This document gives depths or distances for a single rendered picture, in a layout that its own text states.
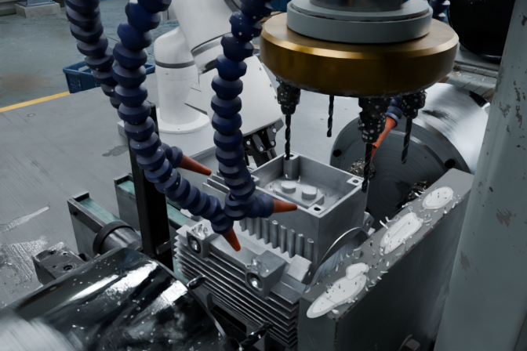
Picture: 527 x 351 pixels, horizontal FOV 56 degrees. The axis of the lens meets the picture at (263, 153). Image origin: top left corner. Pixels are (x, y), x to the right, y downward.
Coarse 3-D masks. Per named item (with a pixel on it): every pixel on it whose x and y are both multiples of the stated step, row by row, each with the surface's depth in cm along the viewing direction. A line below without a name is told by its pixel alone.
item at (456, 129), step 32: (448, 96) 76; (480, 96) 78; (352, 128) 77; (416, 128) 69; (448, 128) 69; (480, 128) 72; (352, 160) 79; (384, 160) 74; (416, 160) 71; (448, 160) 67; (384, 192) 77; (416, 192) 69; (384, 224) 79
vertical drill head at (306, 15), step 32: (320, 0) 42; (352, 0) 41; (384, 0) 40; (416, 0) 45; (288, 32) 44; (320, 32) 41; (352, 32) 40; (384, 32) 40; (416, 32) 41; (448, 32) 44; (288, 64) 41; (320, 64) 39; (352, 64) 38; (384, 64) 38; (416, 64) 39; (448, 64) 42; (288, 96) 48; (352, 96) 41; (384, 96) 41; (416, 96) 47; (288, 128) 51; (384, 128) 44
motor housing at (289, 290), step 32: (224, 192) 64; (192, 224) 65; (192, 256) 63; (224, 256) 59; (256, 256) 58; (288, 256) 57; (224, 288) 60; (288, 288) 55; (256, 320) 58; (288, 320) 55
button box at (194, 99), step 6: (198, 84) 104; (192, 90) 104; (198, 90) 103; (192, 96) 104; (198, 96) 103; (186, 102) 104; (192, 102) 103; (198, 102) 102; (198, 108) 102; (204, 108) 101
